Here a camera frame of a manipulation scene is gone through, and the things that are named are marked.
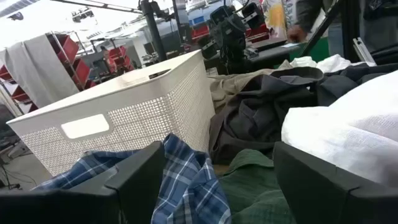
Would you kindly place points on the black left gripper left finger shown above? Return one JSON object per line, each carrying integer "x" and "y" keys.
{"x": 62, "y": 208}

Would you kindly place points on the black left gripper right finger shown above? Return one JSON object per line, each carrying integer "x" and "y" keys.
{"x": 326, "y": 202}

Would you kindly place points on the large white garment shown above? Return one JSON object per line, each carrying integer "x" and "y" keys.
{"x": 348, "y": 137}

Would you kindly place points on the blue fine-plaid shirt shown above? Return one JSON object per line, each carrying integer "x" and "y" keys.
{"x": 186, "y": 186}

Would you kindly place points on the beige khaki garment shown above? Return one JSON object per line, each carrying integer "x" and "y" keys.
{"x": 227, "y": 87}

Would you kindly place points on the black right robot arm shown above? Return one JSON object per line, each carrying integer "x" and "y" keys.
{"x": 233, "y": 40}

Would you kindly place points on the dark green garment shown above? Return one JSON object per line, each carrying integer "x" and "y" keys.
{"x": 252, "y": 193}

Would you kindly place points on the dark grey garment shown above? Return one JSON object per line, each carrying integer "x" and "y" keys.
{"x": 248, "y": 124}

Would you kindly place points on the dark navy garment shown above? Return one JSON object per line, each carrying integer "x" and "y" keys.
{"x": 342, "y": 84}

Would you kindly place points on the white perforated plastic basket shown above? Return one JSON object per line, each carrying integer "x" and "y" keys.
{"x": 140, "y": 102}

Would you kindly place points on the red storage bin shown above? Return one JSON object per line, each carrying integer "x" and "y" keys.
{"x": 82, "y": 71}
{"x": 70, "y": 48}

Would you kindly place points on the small white cloth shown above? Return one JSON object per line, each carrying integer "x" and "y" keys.
{"x": 329, "y": 63}

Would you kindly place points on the grey hanging cloth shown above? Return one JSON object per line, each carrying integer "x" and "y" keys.
{"x": 40, "y": 71}

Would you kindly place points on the green bin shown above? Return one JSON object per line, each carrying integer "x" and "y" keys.
{"x": 320, "y": 49}

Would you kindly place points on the person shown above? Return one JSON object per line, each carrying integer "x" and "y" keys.
{"x": 308, "y": 12}
{"x": 109, "y": 60}

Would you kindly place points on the black work table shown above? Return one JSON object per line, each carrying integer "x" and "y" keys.
{"x": 270, "y": 53}

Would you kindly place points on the person's hand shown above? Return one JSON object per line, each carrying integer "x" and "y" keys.
{"x": 295, "y": 34}

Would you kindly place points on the colourful printed cloth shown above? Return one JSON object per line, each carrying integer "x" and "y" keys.
{"x": 276, "y": 15}

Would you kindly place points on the silver metal bracket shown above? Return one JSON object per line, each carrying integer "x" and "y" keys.
{"x": 362, "y": 49}

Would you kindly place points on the black diagonal frame strut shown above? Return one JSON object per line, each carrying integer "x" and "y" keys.
{"x": 320, "y": 28}

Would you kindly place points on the black vertical frame pole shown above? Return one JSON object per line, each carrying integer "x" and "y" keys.
{"x": 152, "y": 31}

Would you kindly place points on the black overhead frame bar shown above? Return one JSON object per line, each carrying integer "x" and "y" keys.
{"x": 102, "y": 5}

